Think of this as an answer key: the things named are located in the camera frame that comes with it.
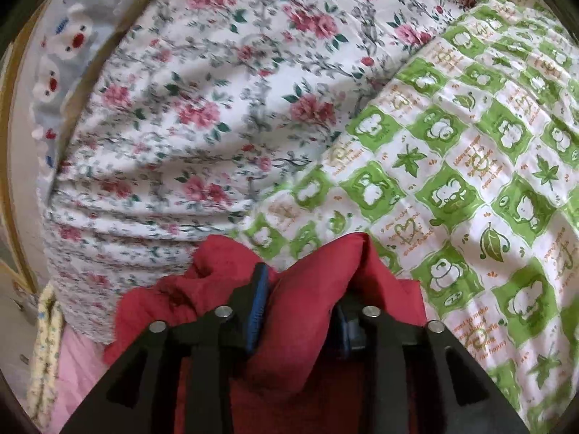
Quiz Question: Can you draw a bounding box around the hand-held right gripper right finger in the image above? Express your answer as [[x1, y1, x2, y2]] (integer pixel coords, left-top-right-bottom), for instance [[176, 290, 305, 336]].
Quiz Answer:
[[337, 301, 531, 434]]

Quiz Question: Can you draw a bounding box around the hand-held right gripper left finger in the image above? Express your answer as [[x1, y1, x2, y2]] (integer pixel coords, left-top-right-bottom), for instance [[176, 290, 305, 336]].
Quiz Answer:
[[59, 262, 272, 434]]

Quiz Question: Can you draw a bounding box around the red quilted jacket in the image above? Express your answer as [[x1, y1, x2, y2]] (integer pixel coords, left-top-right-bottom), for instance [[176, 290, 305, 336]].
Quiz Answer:
[[103, 231, 428, 434]]

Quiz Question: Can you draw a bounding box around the pink blanket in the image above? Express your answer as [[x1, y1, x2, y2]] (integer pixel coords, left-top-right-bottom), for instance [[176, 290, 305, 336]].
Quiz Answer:
[[34, 325, 119, 430]]

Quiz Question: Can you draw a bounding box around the green checked bedsheet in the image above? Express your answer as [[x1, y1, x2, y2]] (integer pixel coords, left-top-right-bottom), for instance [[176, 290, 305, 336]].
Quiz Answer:
[[240, 0, 579, 434]]

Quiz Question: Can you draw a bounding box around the floral rose quilt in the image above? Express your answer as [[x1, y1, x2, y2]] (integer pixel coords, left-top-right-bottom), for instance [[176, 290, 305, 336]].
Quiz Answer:
[[41, 0, 503, 349]]

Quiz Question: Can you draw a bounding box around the yellow floral cloth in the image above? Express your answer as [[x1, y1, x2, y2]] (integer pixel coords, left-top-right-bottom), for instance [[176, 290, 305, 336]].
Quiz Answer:
[[25, 287, 65, 417]]

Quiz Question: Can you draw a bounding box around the blue bear-print pillow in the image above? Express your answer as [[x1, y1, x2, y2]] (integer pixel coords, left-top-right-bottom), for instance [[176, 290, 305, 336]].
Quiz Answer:
[[29, 0, 182, 191]]

